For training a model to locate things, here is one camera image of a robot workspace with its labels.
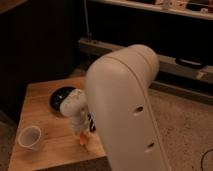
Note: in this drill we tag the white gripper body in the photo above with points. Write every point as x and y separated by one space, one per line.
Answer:
80 123

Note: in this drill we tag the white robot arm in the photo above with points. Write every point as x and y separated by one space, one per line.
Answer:
116 95

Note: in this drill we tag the black striped box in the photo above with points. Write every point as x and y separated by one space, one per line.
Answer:
92 127

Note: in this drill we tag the wooden table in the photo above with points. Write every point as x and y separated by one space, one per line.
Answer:
59 146

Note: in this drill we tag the black round bowl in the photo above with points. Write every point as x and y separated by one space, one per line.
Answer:
58 96

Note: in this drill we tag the clear plastic cup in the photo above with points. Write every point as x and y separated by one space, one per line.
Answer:
30 138

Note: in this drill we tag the metal pole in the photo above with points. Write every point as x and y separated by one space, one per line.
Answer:
88 33

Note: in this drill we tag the grey baseboard rail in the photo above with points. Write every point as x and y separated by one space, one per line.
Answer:
167 64

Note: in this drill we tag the wall shelf with items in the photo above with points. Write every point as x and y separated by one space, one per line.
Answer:
164 8

